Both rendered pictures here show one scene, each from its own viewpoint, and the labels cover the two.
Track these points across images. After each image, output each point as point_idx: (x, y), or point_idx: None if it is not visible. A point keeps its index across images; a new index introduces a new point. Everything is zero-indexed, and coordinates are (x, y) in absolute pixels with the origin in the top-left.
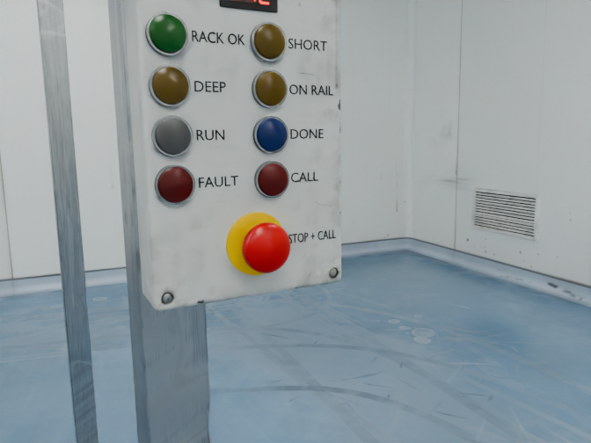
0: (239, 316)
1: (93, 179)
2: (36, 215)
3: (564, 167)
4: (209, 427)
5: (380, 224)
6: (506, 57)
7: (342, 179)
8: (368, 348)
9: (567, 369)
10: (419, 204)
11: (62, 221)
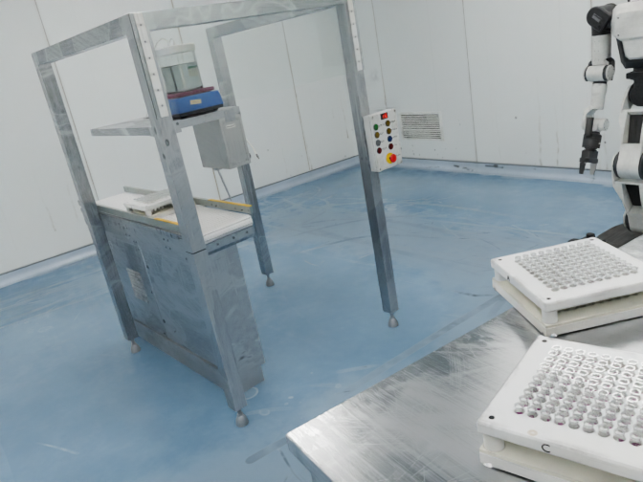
0: (281, 223)
1: (146, 158)
2: (116, 190)
3: (451, 93)
4: (310, 262)
5: (339, 149)
6: (406, 23)
7: (307, 122)
8: (365, 219)
9: (466, 204)
10: None
11: (246, 176)
